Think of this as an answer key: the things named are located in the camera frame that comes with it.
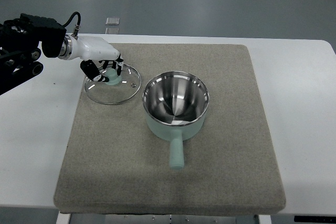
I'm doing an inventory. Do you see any glass lid with green knob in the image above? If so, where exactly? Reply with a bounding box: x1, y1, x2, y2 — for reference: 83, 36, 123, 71
83, 63, 141, 105

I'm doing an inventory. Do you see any clear floor marker plate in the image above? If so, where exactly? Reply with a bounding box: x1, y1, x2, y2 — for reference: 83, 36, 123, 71
106, 17, 120, 26

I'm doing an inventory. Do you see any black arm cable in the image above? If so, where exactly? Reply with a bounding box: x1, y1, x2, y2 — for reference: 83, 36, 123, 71
62, 11, 81, 37

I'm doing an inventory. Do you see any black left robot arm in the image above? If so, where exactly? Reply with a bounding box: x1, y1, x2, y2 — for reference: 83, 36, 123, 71
1, 13, 66, 94

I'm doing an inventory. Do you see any grey felt mat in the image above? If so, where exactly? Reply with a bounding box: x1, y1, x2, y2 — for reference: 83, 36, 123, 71
54, 44, 286, 216

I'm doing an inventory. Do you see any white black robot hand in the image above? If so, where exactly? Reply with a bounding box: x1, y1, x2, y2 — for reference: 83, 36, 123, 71
58, 35, 124, 82

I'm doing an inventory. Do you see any mint green saucepan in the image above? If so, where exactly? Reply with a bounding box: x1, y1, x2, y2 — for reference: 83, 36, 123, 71
142, 71, 209, 170

